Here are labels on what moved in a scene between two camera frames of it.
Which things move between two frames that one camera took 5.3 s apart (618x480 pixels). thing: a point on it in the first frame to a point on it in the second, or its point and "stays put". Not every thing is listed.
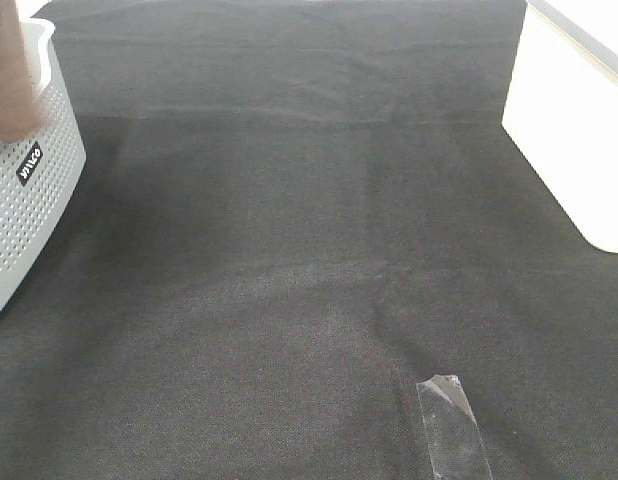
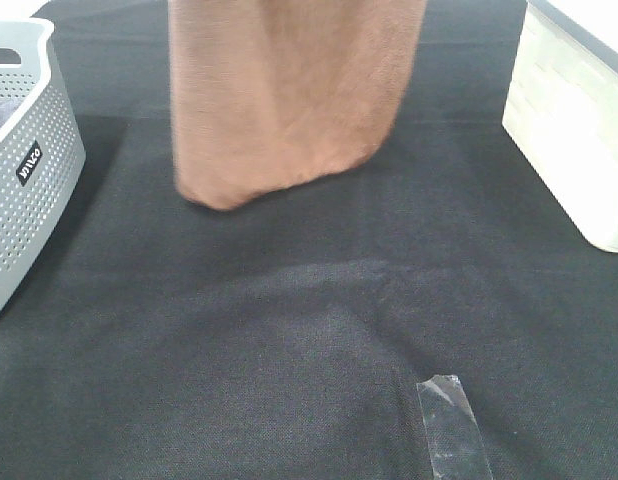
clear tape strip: [453, 439] stays put
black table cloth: [290, 213] stays put
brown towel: [16, 112] to [270, 93]
